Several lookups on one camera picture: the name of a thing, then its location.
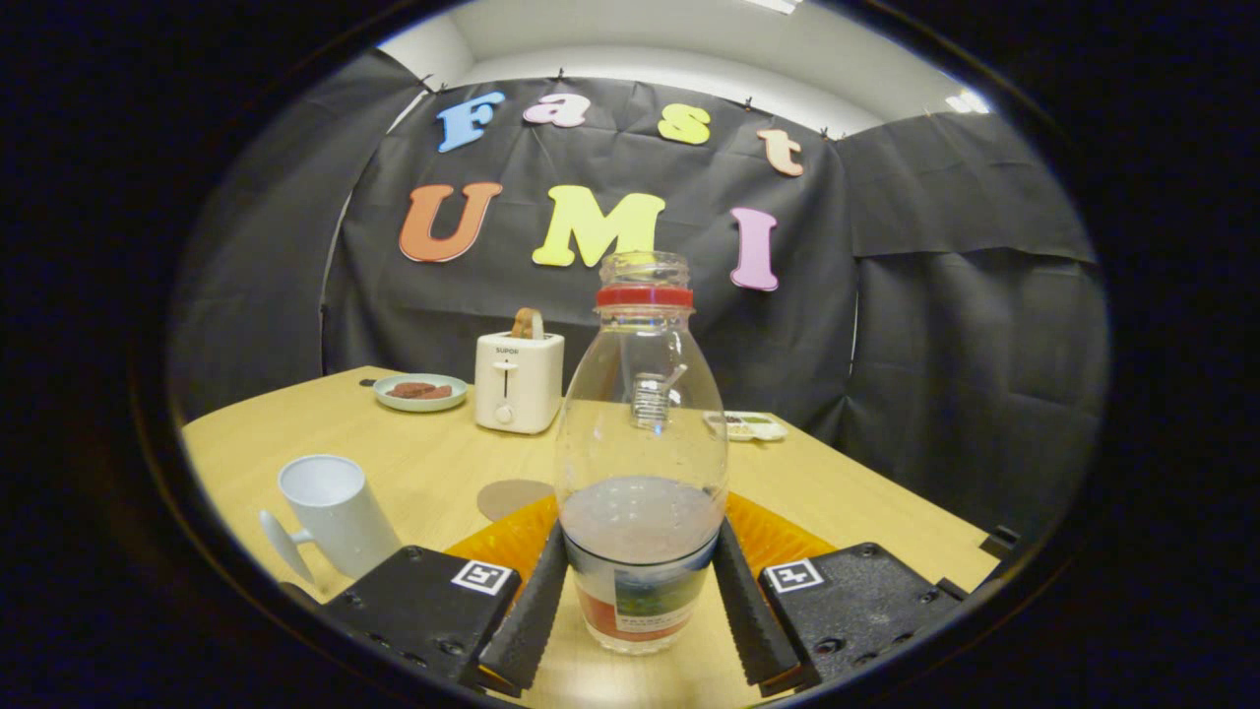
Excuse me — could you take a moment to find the light green plate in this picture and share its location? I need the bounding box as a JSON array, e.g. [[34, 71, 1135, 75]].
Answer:
[[373, 373, 470, 413]]

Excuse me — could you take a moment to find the white toaster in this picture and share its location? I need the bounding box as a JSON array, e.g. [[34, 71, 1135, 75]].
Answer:
[[474, 331, 566, 435]]

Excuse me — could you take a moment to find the small metal wire rack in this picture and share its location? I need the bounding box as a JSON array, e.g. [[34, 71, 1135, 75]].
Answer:
[[630, 364, 688, 431]]

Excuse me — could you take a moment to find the round brown coaster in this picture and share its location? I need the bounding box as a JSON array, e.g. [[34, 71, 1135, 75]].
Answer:
[[476, 479, 557, 523]]

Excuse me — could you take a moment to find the clear juice bottle red ring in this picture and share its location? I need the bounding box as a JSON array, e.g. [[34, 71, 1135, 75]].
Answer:
[[554, 251, 730, 656]]

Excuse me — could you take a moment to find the small white dish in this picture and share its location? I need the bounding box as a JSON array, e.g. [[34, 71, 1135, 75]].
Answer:
[[703, 411, 788, 442]]

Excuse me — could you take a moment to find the wooden table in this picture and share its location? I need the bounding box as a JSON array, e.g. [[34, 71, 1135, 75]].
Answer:
[[182, 366, 1000, 709]]

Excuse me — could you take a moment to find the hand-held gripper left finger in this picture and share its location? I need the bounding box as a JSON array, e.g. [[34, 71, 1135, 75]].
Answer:
[[317, 495, 572, 697]]

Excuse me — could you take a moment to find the white cup with handle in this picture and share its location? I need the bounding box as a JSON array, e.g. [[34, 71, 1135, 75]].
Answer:
[[259, 454, 403, 584]]

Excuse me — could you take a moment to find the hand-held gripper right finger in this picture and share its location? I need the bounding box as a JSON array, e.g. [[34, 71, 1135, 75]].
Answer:
[[714, 490, 961, 698]]

